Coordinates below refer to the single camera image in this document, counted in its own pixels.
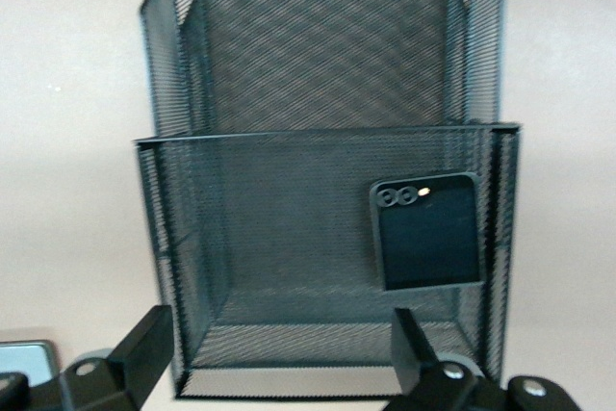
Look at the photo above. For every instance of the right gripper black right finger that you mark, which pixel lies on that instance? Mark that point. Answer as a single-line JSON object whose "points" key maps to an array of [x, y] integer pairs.
{"points": [[409, 358]]}

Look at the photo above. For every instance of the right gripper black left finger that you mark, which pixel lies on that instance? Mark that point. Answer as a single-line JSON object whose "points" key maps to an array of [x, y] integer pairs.
{"points": [[144, 358]]}

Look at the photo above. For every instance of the black flip phone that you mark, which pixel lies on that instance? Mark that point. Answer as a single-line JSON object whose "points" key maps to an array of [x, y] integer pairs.
{"points": [[428, 238]]}

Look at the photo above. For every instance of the silver closed laptop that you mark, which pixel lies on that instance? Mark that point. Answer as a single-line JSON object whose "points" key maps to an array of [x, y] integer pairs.
{"points": [[24, 358]]}

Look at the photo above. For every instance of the black mesh two-tier organizer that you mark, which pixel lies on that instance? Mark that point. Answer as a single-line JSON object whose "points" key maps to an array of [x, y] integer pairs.
{"points": [[289, 213]]}

